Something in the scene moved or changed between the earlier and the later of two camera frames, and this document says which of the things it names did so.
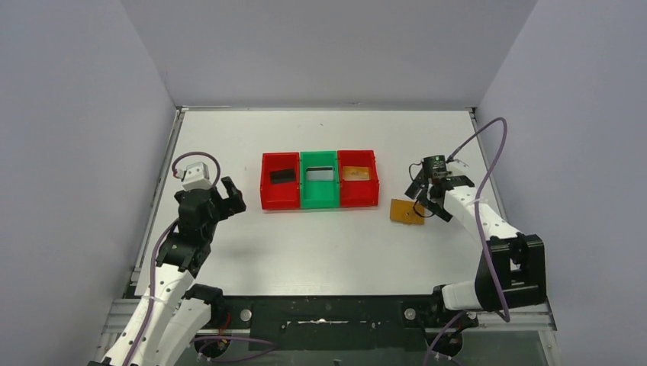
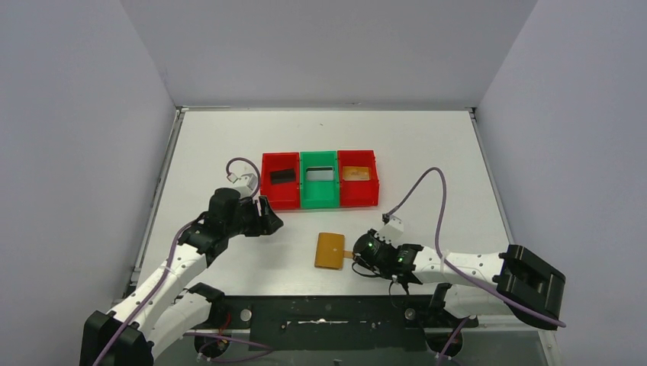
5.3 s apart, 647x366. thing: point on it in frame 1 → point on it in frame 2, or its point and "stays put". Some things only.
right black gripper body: [432, 187] → [364, 247]
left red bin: [283, 196] stays put
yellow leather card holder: [402, 210] → [329, 252]
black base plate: [332, 323] stays put
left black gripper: [222, 202] → [260, 216]
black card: [281, 176] stays put
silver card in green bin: [320, 174] stays put
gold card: [355, 173] stays put
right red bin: [358, 193] stays put
